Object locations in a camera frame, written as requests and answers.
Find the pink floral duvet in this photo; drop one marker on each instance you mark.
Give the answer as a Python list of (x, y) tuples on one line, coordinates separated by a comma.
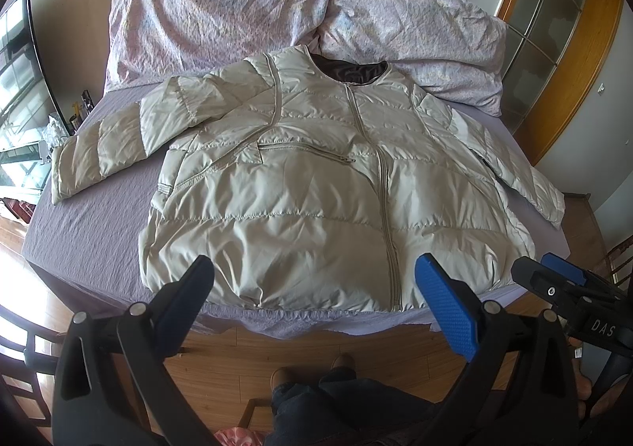
[(452, 48)]

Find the dark bottle on table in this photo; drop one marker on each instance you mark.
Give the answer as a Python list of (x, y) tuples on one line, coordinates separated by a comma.
[(87, 100)]

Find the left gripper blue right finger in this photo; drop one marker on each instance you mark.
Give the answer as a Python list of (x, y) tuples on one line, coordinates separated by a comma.
[(480, 331)]

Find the person's dark trouser legs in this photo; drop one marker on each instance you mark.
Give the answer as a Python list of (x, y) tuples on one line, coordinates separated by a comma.
[(343, 409)]

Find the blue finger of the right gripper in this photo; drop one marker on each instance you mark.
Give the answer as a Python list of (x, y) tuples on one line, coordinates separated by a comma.
[(564, 268)]

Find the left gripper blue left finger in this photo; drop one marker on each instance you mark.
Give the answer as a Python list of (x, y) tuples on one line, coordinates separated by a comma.
[(149, 333)]

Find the beige puffer jacket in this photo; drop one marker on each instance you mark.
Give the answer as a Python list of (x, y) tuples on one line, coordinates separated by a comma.
[(316, 179)]

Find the glass side table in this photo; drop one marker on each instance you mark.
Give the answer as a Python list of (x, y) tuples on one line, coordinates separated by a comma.
[(26, 158)]

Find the wooden chair at right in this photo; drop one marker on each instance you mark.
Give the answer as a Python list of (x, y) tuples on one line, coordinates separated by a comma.
[(619, 261)]

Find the dark wooden chair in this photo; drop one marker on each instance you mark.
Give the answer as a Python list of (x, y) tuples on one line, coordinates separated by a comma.
[(27, 350)]

